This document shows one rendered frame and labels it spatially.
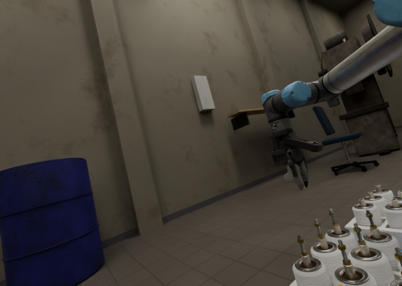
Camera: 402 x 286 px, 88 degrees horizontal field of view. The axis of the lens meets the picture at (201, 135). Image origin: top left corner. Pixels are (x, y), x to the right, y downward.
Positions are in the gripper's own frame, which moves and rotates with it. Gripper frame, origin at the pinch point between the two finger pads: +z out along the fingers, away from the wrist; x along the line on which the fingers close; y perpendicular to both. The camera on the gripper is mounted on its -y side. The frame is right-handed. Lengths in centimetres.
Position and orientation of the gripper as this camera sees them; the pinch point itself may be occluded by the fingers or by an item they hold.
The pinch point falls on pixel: (305, 184)
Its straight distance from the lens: 82.9
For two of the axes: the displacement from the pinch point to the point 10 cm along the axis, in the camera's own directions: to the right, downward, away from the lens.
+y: -6.0, 2.6, 7.6
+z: 2.5, 9.6, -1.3
